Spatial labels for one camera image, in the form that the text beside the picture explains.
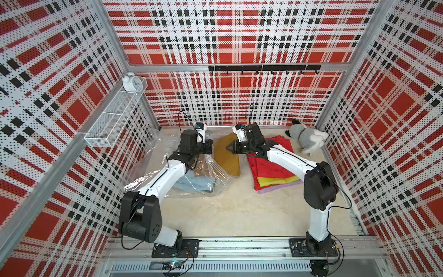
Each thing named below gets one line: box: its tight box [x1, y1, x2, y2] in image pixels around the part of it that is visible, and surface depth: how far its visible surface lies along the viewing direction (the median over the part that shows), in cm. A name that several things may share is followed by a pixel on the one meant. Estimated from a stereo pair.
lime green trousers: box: [256, 175, 300, 187], surface depth 90 cm
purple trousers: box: [257, 178, 304, 194], surface depth 90 cm
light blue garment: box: [173, 171, 216, 193], surface depth 85 cm
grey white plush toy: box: [284, 118, 329, 156], surface depth 105 cm
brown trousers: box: [213, 132, 241, 177], surface depth 86 cm
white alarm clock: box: [122, 72, 144, 93], surface depth 82 cm
